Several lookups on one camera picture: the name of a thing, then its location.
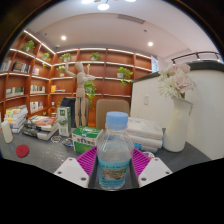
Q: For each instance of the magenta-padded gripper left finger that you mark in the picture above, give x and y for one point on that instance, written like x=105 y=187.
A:
x=71 y=171

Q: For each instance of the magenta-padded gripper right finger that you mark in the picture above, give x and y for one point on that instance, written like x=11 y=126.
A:
x=155 y=170

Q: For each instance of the clear blue-capped water bottle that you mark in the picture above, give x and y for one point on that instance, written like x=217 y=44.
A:
x=114 y=156

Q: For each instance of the blue-printed tissue pack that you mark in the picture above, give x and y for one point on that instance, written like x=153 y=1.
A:
x=145 y=148

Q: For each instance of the green and white box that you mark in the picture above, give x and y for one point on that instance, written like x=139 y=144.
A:
x=85 y=136

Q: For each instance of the white ceramic jug vase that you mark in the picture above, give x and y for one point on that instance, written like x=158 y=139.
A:
x=176 y=126

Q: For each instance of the tall green-white drink carton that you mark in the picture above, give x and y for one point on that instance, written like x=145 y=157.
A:
x=64 y=121

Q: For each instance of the flat round red coaster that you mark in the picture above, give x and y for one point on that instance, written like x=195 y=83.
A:
x=22 y=151

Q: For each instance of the dark book stack, orange cover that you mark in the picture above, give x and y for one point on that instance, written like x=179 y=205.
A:
x=41 y=126

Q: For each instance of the chair with dark jacket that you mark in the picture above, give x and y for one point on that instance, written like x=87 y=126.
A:
x=68 y=105

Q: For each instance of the cream plastic cup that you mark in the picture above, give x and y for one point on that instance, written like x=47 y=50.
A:
x=7 y=132

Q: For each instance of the beige upholstered chair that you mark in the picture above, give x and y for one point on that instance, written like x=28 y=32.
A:
x=111 y=106

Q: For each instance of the wooden artist mannequin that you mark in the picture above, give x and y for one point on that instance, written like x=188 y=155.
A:
x=80 y=93

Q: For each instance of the recessed ceiling light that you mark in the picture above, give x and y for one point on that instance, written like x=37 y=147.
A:
x=63 y=37
x=150 y=43

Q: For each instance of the ceiling air vent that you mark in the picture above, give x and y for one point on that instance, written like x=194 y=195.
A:
x=131 y=18

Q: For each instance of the branched ceiling lamp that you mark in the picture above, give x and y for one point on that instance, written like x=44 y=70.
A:
x=103 y=6

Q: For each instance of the white wall switch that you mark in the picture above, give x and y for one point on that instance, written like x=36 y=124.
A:
x=146 y=100

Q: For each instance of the wooden wall shelf unit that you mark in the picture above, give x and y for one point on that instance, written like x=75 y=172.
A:
x=110 y=86

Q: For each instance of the white wall sign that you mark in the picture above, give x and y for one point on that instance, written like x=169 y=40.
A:
x=154 y=64

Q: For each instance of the black ceiling track rail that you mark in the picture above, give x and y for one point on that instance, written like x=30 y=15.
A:
x=196 y=53

